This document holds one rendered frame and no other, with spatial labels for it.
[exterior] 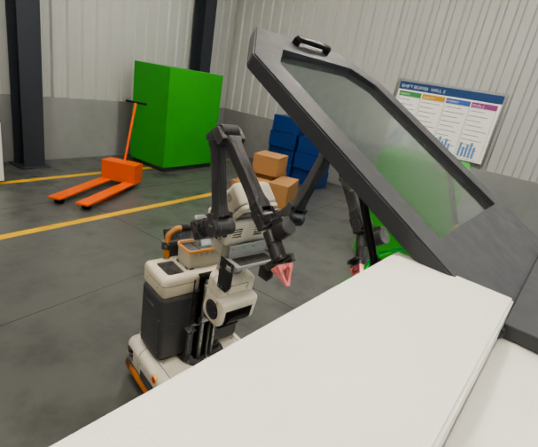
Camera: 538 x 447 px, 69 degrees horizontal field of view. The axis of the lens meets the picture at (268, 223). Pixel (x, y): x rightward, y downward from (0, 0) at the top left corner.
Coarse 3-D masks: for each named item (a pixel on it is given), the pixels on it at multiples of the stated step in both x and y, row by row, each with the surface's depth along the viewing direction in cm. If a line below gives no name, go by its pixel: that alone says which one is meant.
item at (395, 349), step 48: (336, 288) 60; (384, 288) 63; (432, 288) 66; (480, 288) 70; (288, 336) 47; (336, 336) 49; (384, 336) 50; (432, 336) 52; (480, 336) 54; (192, 384) 37; (240, 384) 38; (288, 384) 40; (336, 384) 41; (384, 384) 42; (432, 384) 43; (96, 432) 31; (144, 432) 32; (192, 432) 33; (240, 432) 33; (288, 432) 34; (336, 432) 35; (384, 432) 36; (432, 432) 37
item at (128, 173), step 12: (132, 120) 571; (108, 168) 564; (120, 168) 561; (132, 168) 557; (96, 180) 549; (108, 180) 562; (120, 180) 567; (132, 180) 564; (60, 192) 481; (72, 192) 488; (108, 192) 510; (84, 204) 460
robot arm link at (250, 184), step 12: (216, 132) 146; (240, 132) 151; (228, 144) 146; (240, 144) 147; (240, 156) 143; (240, 168) 143; (252, 168) 144; (240, 180) 143; (252, 180) 140; (252, 192) 139; (252, 204) 138; (264, 204) 138; (252, 216) 139; (264, 216) 135; (276, 216) 138
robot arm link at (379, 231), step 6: (354, 222) 151; (354, 228) 150; (360, 228) 148; (372, 228) 146; (378, 228) 143; (384, 228) 144; (360, 234) 151; (378, 234) 141; (384, 234) 142; (378, 240) 141; (384, 240) 141; (378, 246) 144
